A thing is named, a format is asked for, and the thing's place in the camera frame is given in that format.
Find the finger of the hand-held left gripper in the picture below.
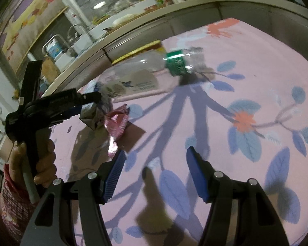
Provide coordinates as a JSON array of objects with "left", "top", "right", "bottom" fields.
[
  {"left": 76, "top": 88, "right": 103, "bottom": 103},
  {"left": 63, "top": 104, "right": 84, "bottom": 120}
]

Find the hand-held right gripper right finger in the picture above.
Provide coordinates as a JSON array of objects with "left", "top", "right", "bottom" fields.
[{"left": 186, "top": 146, "right": 290, "bottom": 246}]

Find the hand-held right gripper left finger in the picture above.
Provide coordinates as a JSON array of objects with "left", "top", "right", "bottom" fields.
[{"left": 21, "top": 150, "right": 127, "bottom": 246}]

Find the person's left forearm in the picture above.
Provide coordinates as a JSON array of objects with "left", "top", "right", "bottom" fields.
[{"left": 0, "top": 164, "right": 45, "bottom": 246}]

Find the person's left hand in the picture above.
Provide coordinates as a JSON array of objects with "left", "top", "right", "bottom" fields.
[{"left": 9, "top": 140, "right": 57, "bottom": 186}]

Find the pink foil wrapper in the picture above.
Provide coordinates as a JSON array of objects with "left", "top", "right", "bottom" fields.
[{"left": 104, "top": 104, "right": 131, "bottom": 161}]

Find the wooden cutting board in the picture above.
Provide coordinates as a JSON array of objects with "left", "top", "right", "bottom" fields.
[{"left": 41, "top": 58, "right": 61, "bottom": 82}]

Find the clear plastic bottle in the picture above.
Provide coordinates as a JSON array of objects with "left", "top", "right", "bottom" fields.
[{"left": 100, "top": 50, "right": 170, "bottom": 99}]

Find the chrome sink faucet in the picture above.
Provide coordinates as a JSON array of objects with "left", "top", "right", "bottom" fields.
[{"left": 54, "top": 34, "right": 93, "bottom": 64}]

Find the blue white detergent bottle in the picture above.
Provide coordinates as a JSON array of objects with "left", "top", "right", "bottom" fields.
[{"left": 46, "top": 41, "right": 62, "bottom": 61}]

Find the white radish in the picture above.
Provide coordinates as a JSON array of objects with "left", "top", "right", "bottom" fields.
[{"left": 112, "top": 14, "right": 138, "bottom": 27}]

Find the white red rectangular basin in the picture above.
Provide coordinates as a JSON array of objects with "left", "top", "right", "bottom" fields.
[{"left": 130, "top": 0, "right": 160, "bottom": 14}]

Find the stainless kitchen counter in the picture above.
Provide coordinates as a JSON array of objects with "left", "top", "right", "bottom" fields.
[{"left": 40, "top": 0, "right": 308, "bottom": 100}]

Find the wall poster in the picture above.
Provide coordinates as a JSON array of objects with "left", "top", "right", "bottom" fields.
[{"left": 0, "top": 0, "right": 68, "bottom": 72}]

